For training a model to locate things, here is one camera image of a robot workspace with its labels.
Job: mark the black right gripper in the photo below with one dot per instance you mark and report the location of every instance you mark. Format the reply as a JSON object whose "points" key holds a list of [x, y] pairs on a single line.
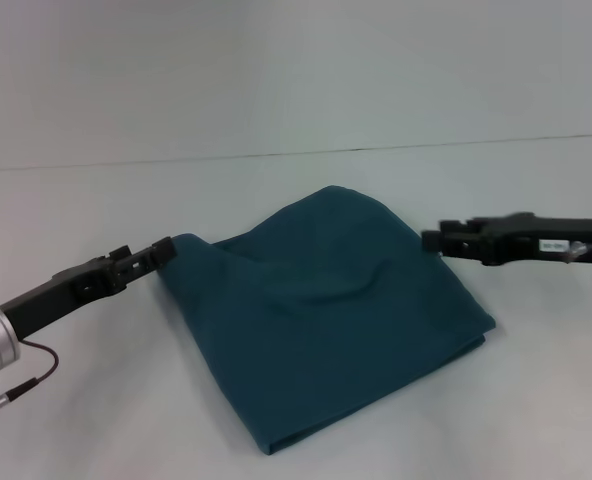
{"points": [[541, 242]]}

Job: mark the teal blue shirt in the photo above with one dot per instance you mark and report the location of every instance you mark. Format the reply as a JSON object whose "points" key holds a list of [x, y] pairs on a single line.
{"points": [[336, 305]]}

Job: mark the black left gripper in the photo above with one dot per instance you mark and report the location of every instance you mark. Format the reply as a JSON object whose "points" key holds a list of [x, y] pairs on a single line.
{"points": [[61, 295]]}

